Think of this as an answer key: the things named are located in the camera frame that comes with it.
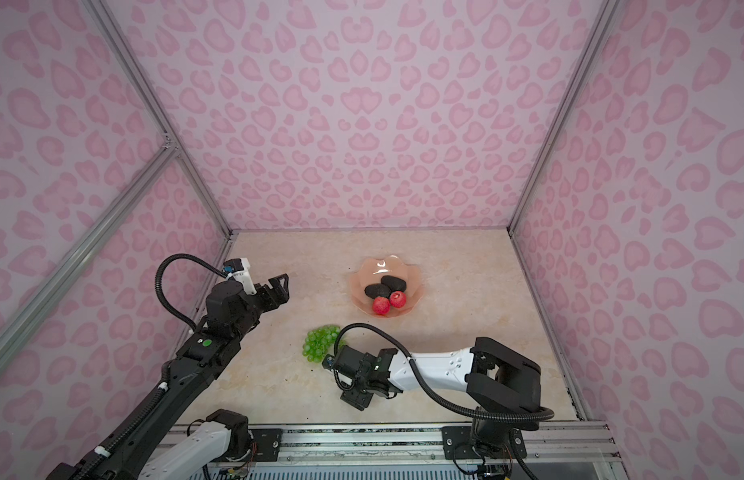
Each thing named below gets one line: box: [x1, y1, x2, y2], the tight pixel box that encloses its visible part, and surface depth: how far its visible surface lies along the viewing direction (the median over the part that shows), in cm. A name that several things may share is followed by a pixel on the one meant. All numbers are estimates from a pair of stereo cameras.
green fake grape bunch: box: [302, 325, 347, 363], surface depth 88 cm
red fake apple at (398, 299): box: [389, 291, 407, 309], surface depth 97 cm
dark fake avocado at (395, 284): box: [381, 275, 407, 293], surface depth 102 cm
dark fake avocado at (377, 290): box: [364, 283, 392, 299], surface depth 98 cm
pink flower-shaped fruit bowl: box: [350, 255, 424, 318], surface depth 104 cm
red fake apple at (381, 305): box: [372, 296, 391, 315], surface depth 95 cm
